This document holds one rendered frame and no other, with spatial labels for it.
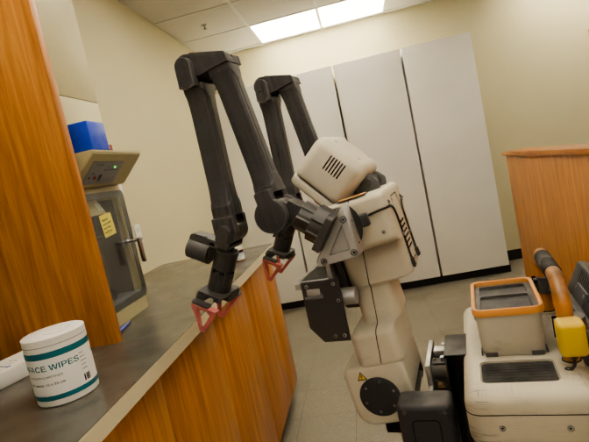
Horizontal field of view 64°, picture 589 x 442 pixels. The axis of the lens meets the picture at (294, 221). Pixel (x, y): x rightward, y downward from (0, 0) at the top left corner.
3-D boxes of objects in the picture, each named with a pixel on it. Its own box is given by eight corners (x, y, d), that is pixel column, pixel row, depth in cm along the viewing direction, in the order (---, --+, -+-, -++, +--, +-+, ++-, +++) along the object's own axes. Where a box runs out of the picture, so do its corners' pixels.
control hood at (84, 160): (65, 190, 141) (56, 157, 140) (118, 184, 173) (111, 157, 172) (99, 182, 139) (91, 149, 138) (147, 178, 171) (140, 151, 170)
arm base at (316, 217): (333, 218, 97) (346, 210, 108) (300, 201, 99) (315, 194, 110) (316, 253, 99) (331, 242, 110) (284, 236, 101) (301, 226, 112)
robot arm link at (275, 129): (266, 76, 142) (280, 80, 152) (250, 81, 144) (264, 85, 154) (296, 215, 146) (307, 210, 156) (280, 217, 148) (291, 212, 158)
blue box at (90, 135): (63, 156, 142) (55, 127, 141) (82, 157, 152) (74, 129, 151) (93, 149, 141) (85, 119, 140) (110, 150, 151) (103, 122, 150)
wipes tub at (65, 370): (24, 412, 100) (4, 345, 99) (61, 383, 113) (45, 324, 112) (79, 403, 98) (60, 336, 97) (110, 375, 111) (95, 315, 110)
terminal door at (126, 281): (102, 321, 146) (69, 196, 142) (145, 294, 176) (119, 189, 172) (104, 321, 146) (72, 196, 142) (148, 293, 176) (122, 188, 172)
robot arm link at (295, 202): (306, 210, 101) (313, 206, 106) (266, 188, 104) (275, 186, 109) (290, 245, 104) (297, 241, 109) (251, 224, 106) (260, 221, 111)
